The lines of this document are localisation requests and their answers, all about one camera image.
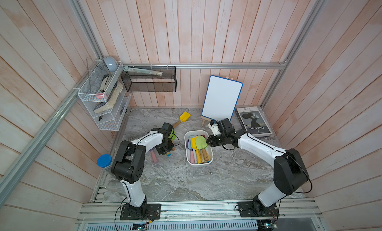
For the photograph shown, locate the yellow shovel wooden handle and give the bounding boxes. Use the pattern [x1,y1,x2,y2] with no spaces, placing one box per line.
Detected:
[173,111,191,128]

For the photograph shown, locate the green trowel wooden handle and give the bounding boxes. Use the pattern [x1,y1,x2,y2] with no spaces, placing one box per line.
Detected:
[196,136,210,162]
[169,129,177,141]

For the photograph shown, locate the black wire basket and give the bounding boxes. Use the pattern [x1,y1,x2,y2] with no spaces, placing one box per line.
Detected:
[121,65,177,93]

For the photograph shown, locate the white wire shelf rack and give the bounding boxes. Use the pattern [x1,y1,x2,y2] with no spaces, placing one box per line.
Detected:
[78,60,131,131]

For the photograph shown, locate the wooden easel stand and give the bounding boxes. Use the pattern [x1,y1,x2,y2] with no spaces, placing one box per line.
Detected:
[201,116,211,126]

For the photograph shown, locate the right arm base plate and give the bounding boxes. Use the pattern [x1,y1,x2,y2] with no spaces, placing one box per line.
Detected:
[235,201,280,218]

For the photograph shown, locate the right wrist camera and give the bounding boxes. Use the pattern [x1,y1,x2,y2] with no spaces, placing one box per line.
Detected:
[208,120,221,136]

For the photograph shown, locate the light blue trowel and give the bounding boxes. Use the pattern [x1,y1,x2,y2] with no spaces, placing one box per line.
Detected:
[187,135,195,164]

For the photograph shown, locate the white plastic storage box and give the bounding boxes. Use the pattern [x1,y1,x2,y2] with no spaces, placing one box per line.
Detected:
[184,130,214,167]

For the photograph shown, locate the green trowel wooden handle front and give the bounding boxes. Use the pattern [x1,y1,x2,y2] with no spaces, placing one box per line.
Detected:
[196,136,210,162]

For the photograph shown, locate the grey Twins story book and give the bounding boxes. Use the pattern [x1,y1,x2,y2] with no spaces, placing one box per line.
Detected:
[236,106,272,137]

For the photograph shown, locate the all yellow plastic scoop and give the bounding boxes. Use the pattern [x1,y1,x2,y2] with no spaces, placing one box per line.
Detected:
[190,137,202,164]

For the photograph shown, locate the books on wire shelf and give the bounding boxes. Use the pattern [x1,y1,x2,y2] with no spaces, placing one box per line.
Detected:
[93,75,124,113]

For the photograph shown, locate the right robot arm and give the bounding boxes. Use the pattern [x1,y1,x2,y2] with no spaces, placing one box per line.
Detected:
[207,119,310,215]

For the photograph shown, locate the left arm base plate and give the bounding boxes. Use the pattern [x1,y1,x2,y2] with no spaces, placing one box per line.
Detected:
[120,203,161,221]

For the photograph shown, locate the green trowel wooden handle back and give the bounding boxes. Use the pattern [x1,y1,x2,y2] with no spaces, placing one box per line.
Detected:
[169,129,177,141]

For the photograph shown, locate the whiteboard with blue frame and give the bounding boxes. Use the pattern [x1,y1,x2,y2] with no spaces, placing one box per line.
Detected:
[202,76,243,121]

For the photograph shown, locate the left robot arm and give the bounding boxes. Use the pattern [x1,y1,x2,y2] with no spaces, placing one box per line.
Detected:
[111,123,176,208]

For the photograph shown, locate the pale green ruler tool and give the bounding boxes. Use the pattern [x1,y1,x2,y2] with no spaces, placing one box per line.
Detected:
[123,66,163,76]

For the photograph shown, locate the blue lidded jar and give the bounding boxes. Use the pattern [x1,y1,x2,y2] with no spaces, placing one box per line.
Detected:
[97,154,113,173]

